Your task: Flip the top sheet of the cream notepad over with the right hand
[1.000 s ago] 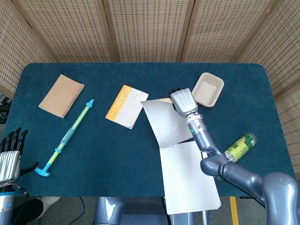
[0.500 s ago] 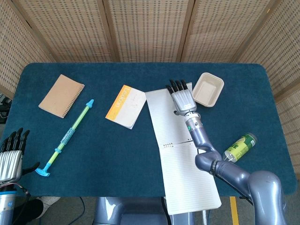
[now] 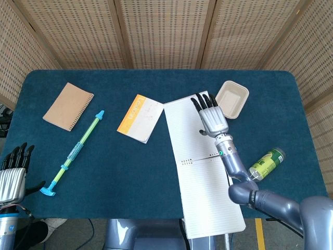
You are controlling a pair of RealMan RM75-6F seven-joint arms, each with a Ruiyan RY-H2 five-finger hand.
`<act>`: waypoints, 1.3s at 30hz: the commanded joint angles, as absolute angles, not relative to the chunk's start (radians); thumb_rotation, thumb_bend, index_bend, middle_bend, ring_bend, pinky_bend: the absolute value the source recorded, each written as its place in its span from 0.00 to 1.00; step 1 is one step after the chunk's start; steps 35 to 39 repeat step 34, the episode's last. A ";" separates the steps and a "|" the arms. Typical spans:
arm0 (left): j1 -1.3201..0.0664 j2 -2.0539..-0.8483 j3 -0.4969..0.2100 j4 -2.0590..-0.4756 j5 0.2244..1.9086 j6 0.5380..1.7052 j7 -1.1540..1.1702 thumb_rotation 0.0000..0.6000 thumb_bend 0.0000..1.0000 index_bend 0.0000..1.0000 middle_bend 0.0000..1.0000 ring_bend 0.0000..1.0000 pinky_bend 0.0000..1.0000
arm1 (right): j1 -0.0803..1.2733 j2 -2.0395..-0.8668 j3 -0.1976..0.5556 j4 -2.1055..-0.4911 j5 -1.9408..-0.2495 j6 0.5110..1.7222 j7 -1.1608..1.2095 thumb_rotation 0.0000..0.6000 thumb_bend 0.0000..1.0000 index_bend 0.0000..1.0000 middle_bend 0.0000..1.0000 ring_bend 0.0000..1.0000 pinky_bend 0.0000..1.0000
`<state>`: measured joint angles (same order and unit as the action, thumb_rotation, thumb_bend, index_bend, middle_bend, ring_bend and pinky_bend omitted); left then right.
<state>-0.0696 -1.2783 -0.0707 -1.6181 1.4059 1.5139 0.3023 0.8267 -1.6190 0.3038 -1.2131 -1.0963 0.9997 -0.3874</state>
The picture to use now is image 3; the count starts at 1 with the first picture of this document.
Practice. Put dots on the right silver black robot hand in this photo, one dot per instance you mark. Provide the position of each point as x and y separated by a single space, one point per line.
214 121

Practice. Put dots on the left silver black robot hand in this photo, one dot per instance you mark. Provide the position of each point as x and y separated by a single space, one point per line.
11 182

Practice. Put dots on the cream top-bound lined notepad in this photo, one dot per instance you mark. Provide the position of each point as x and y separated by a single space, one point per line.
203 187

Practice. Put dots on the grey robot base column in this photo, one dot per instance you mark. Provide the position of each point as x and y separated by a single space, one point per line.
153 234

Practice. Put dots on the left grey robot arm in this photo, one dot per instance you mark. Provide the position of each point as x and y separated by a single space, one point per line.
7 229

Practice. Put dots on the orange white booklet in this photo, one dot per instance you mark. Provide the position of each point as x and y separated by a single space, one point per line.
140 118

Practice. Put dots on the brown kraft spiral notebook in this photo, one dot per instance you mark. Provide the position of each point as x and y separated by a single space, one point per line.
67 105

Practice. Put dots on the beige takeaway food container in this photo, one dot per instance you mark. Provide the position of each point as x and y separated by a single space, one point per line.
232 100

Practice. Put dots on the white shoe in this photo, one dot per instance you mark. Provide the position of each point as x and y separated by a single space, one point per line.
54 225

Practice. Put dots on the black equipment clutter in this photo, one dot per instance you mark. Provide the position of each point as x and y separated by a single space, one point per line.
4 119

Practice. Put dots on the green labelled drink can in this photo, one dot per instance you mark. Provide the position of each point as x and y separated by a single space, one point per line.
268 162

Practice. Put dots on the green blue toy water pump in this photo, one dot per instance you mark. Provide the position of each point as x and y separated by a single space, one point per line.
75 151

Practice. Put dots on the woven bamboo folding screen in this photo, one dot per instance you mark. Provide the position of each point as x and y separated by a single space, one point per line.
166 34

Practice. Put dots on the dark blue table mat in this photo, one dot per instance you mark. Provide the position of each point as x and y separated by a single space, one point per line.
117 169

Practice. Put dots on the white table leg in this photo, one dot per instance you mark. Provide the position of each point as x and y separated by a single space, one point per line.
228 242

